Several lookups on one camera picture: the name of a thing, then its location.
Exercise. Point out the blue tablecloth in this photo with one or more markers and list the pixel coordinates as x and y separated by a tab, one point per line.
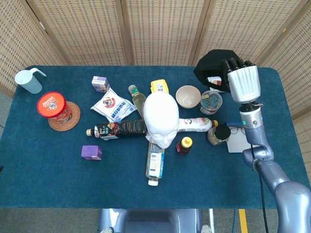
73	184

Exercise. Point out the woven folding screen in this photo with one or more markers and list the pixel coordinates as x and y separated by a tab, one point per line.
158	29

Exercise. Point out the clear bottle with blue label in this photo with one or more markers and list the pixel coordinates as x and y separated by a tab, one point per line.
155	165

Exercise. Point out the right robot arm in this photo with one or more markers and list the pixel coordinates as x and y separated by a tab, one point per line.
286	189

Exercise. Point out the clear plastic cup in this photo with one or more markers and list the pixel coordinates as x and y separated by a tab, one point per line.
211	102

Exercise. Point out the dark bottle with yellow cap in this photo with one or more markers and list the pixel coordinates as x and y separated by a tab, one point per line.
184	146

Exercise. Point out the beige bowl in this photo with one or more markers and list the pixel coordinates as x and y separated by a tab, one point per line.
188	97

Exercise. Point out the dark tea bottle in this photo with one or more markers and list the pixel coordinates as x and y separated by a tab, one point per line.
121	128

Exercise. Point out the blue rectangular block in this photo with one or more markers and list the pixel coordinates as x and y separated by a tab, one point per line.
234	123

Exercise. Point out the yellow lidded box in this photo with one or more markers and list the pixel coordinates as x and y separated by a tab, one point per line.
160	86

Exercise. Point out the grey robot torso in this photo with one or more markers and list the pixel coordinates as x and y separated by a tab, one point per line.
150	222

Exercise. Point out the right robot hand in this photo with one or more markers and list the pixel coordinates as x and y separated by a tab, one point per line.
244	82

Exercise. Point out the white drink bottle, red-green print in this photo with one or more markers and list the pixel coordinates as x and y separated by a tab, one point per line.
194	123

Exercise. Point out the woven rattan coaster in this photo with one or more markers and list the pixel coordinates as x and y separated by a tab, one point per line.
73	121

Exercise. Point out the white notebook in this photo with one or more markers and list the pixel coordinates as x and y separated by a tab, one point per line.
236	143

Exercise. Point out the white sugar bag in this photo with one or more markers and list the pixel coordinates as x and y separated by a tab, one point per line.
111	105

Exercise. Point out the white mannequin head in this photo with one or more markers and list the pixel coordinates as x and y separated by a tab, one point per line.
160	114

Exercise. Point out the purple tissue pack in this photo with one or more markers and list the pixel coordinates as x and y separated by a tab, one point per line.
91	152

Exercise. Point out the glass grain jar, black lid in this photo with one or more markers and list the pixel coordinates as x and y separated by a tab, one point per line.
218	136

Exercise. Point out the purple juice carton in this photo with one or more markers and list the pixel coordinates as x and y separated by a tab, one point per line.
99	83

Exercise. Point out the red instant noodle cup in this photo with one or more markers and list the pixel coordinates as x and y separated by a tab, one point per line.
52	104

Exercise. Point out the yellow oil bottle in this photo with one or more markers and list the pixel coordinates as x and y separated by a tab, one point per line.
138	100

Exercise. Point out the pale blue measuring cup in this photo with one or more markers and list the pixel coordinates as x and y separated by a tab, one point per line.
28	81

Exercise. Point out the black baseball cap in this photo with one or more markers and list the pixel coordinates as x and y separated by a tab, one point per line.
211	60

